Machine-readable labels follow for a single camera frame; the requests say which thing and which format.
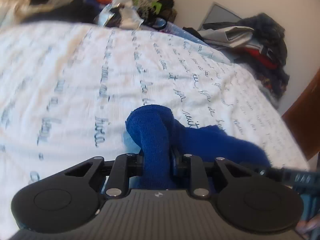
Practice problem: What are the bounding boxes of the blue knit sweater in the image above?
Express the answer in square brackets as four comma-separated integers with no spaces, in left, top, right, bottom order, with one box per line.
[125,105,270,190]

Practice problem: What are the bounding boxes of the pile of clothes at right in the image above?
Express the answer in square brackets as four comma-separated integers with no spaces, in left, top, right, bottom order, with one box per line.
[183,13,290,102]

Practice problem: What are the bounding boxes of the brown wooden furniture edge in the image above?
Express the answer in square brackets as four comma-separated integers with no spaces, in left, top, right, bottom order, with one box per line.
[282,72,320,160]

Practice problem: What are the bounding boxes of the white script-print bed sheet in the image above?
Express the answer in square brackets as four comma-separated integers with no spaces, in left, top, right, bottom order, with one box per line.
[1,22,309,239]

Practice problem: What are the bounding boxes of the grey framed panel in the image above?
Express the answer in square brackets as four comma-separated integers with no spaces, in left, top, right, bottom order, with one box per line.
[198,2,241,30]

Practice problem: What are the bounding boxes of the dark grey jacket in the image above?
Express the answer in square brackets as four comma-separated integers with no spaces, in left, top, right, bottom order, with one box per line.
[22,0,101,24]

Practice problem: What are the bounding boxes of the clear plastic packaging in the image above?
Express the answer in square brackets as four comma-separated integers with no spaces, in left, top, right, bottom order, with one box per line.
[94,0,144,30]

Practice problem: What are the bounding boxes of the black fuzzy hair band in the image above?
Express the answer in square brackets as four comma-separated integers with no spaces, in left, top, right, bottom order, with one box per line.
[143,14,168,30]

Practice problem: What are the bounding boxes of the brown plush toy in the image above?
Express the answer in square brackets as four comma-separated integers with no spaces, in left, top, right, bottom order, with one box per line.
[157,0,177,23]

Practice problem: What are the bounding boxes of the green plastic stool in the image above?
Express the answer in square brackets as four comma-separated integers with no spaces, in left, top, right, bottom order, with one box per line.
[132,0,161,14]

